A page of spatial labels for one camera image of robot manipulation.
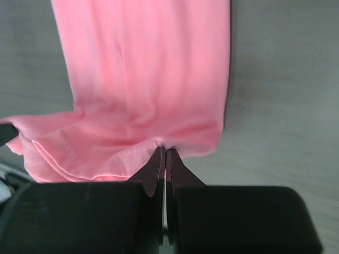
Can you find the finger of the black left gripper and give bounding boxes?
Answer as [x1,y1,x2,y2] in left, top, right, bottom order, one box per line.
[0,123,19,146]

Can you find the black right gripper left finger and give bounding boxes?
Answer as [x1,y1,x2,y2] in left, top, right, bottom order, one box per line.
[1,147,166,253]

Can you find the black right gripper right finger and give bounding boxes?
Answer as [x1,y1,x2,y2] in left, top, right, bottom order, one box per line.
[166,149,323,253]

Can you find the pink t shirt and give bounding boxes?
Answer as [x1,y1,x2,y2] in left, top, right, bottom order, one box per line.
[2,1,230,183]

